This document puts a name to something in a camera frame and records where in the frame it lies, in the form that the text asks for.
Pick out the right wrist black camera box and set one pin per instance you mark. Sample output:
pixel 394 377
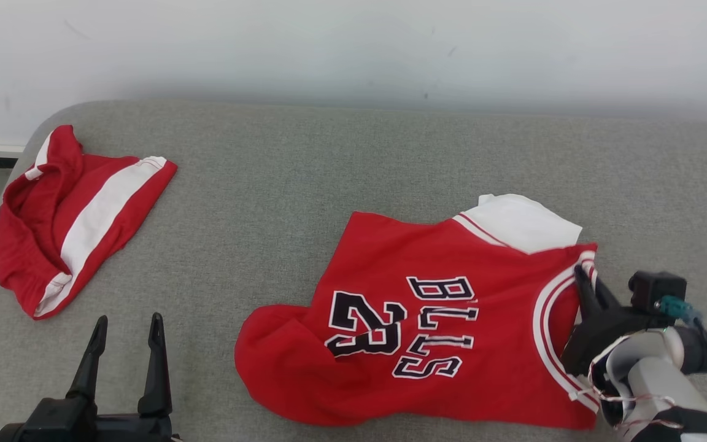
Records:
pixel 654 288

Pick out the red basketball jersey white sleeves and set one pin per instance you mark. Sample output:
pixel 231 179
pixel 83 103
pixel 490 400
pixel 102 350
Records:
pixel 488 368

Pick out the red shorts white stripe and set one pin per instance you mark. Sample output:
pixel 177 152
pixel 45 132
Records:
pixel 28 245

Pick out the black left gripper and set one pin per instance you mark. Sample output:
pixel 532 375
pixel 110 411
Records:
pixel 71 426

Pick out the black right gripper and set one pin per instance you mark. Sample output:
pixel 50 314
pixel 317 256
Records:
pixel 599 334

